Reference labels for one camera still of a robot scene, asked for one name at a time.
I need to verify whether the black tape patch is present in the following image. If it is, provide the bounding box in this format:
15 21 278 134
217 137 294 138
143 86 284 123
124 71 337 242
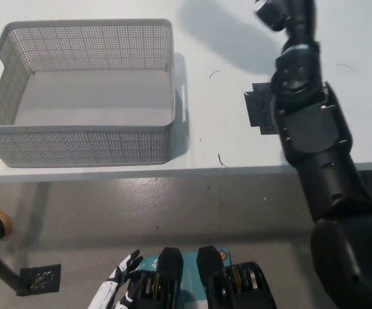
243 82 282 135
18 263 62 295

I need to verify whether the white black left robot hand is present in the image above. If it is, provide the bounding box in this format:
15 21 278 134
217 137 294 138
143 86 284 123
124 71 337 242
89 249 144 309

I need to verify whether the grey perforated plastic basket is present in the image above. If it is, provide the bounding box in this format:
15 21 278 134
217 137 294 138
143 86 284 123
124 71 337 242
0 19 176 168

